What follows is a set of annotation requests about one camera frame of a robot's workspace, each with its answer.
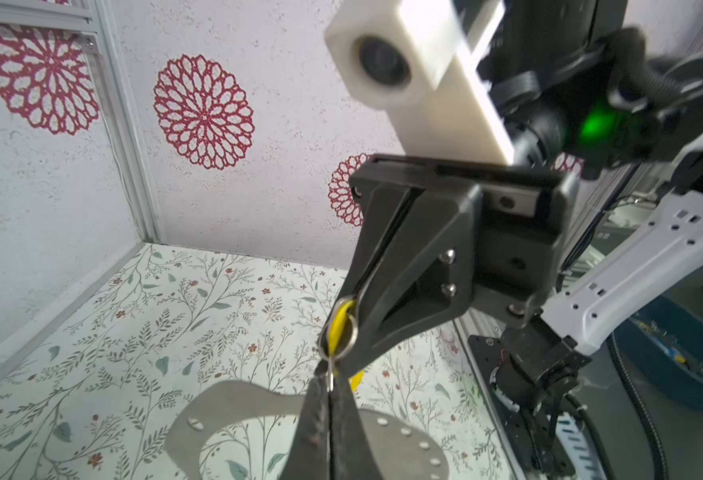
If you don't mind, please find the small metal split ring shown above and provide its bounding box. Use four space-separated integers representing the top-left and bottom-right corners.
317 293 359 391

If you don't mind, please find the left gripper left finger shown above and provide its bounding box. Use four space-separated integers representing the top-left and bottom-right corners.
279 375 330 480

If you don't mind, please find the yellow key tag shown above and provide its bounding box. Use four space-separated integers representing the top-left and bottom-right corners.
320 296 359 390

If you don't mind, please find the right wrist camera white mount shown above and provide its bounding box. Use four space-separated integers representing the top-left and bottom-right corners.
324 1 515 166

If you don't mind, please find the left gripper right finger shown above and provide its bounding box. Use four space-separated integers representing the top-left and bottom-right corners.
328 373 383 480

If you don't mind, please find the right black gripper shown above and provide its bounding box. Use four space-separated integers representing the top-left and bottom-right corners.
338 155 579 376

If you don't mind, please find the right black corrugated cable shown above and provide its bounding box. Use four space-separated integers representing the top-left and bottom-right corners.
557 335 671 480

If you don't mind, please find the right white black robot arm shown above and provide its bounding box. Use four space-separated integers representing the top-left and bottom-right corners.
320 120 703 479

